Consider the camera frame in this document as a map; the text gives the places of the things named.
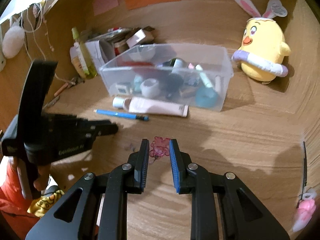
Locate pink crystal hair clip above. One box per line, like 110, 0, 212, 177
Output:
149, 137, 171, 160

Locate blue staples box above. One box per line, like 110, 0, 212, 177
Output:
184, 73, 200, 87

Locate green pump bottle white label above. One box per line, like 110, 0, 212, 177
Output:
159, 58, 185, 70

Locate person's left hand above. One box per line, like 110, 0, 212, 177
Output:
8, 157, 51, 191

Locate blue pencil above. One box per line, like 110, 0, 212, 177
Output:
93, 109, 149, 121

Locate yellow-green tall bottle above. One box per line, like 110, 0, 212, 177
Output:
72, 27, 97, 79

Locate white fluffy pompom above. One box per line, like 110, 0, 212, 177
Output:
2, 25, 25, 59

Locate pink cream tube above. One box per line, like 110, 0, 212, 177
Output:
112, 96, 189, 118

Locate stack of papers and books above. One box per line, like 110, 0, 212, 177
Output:
80, 28, 133, 70

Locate white tape roll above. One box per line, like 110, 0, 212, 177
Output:
140, 79, 161, 99

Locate teal tape roll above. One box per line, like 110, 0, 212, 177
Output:
195, 86, 219, 108

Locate red cap lip balm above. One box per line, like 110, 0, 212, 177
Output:
215, 75, 222, 95

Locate white green tube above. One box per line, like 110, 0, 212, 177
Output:
195, 64, 214, 89

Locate clear plastic storage bin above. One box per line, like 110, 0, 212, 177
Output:
99, 43, 234, 112

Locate small cardboard box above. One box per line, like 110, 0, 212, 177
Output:
126, 29, 155, 48

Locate black cylindrical bottle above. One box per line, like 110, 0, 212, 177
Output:
165, 73, 183, 100

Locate pink sticky note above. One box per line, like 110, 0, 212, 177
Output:
92, 0, 119, 16

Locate yellow chick plush bunny ears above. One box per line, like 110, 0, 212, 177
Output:
232, 0, 291, 83

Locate pink plush keychain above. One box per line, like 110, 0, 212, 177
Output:
292, 188, 317, 232

